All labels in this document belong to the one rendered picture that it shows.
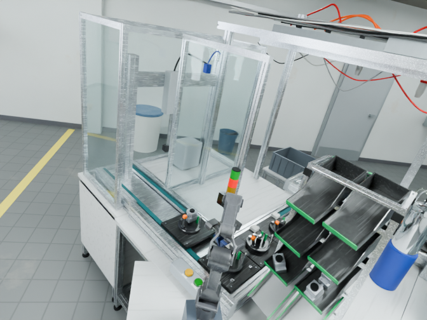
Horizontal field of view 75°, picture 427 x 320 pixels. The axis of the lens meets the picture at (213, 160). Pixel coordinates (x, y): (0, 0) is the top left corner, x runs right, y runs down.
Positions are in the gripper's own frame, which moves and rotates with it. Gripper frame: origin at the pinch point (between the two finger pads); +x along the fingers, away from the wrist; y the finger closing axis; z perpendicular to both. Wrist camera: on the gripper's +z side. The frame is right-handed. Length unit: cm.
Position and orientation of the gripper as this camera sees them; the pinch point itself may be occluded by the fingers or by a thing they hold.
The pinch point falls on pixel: (222, 243)
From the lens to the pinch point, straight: 121.9
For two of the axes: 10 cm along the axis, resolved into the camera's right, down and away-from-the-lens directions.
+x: -1.8, 8.8, 4.3
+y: -6.9, -4.3, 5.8
